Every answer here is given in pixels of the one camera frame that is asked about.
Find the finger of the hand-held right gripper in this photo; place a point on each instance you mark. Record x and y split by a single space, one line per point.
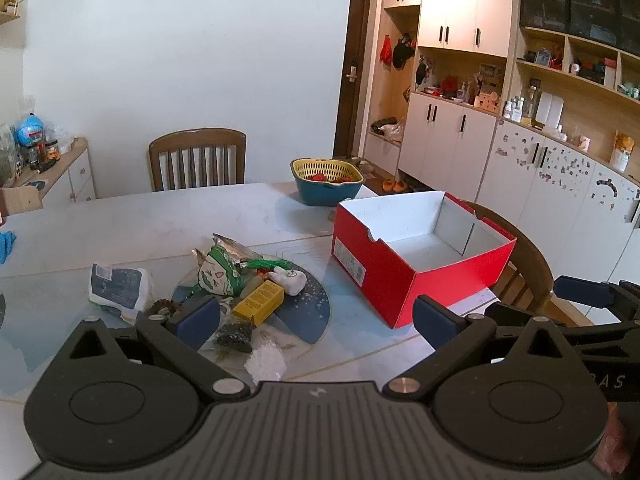
580 291
590 324

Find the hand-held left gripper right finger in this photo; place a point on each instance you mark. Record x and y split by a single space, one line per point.
434 322

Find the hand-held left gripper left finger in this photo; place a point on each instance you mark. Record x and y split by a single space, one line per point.
200 319

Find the bag of black screws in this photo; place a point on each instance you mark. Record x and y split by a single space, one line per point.
235 335

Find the green plush pouch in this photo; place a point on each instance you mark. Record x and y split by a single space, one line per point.
215 272

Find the beige oval lump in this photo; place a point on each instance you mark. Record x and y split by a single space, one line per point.
250 288

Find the yellow carton box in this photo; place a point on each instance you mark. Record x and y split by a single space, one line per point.
257 302

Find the clear bag of white beads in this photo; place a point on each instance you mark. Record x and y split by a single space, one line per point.
265 360

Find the silver snack bag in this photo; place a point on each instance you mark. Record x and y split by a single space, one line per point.
235 246

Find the green tassel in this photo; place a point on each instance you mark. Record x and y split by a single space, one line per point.
265 263

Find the white plush toy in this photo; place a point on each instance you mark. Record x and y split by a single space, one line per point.
290 282

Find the red cardboard shoebox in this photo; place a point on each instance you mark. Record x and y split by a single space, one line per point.
370 245

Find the person's right hand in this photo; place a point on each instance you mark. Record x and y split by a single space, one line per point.
622 435

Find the wooden round-back chair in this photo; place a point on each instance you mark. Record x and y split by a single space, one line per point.
530 265

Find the white and blue tissue pack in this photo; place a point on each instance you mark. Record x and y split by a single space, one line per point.
117 287

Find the white stickered cabinet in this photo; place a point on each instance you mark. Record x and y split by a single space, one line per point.
550 195

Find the orange slippers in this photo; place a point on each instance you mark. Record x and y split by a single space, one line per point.
395 186

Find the orange snack packet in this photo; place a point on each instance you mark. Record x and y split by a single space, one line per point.
621 152

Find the yellow and teal basket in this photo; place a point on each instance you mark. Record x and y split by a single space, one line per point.
327 195

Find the wooden slat-back chair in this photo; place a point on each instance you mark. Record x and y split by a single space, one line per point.
195 142

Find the white entry cabinet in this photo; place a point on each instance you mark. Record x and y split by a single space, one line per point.
450 140

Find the pile of red strawberries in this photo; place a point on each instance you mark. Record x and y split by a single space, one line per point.
320 177

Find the yellow strainer basket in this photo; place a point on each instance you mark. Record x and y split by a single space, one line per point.
305 166

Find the white sideboard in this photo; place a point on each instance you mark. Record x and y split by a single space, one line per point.
75 180

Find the blue cloth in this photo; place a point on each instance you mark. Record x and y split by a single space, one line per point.
6 246

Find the brown cardboard box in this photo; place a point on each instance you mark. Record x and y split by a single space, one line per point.
20 200

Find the blue globe toy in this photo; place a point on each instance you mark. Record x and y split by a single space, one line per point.
31 130

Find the black hanging bag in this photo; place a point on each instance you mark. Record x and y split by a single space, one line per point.
401 52

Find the dark brown door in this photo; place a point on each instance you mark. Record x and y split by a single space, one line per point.
357 35

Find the wooden wall shelf unit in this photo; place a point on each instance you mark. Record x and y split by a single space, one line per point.
580 105

